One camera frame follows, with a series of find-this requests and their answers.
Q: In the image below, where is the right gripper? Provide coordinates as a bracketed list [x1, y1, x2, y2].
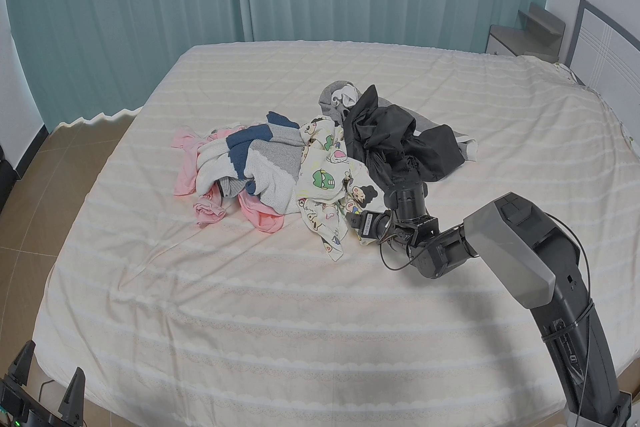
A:
[349, 209, 390, 247]

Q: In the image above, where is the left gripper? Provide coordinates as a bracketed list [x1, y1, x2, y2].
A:
[0, 339, 87, 427]

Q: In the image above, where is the white printed pyjama top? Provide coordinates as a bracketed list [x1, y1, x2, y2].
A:
[295, 114, 382, 264]

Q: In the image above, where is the black garment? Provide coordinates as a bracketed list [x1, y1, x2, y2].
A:
[343, 85, 467, 196]

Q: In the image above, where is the bed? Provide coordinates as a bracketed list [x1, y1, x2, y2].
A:
[32, 0, 640, 427]

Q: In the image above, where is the white grey blue knit sweater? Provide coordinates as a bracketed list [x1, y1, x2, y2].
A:
[195, 111, 312, 216]

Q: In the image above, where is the grey garment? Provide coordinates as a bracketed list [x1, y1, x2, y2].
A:
[319, 80, 479, 164]

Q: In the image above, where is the pink garment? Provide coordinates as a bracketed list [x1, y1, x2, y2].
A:
[171, 125, 287, 234]

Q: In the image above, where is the dark grey low cabinet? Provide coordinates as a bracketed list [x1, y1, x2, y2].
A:
[0, 145, 21, 211]

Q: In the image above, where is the grey bedside table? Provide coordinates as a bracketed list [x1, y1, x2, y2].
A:
[486, 2, 566, 64]

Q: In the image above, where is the black cable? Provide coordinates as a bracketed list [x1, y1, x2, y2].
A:
[542, 212, 597, 421]

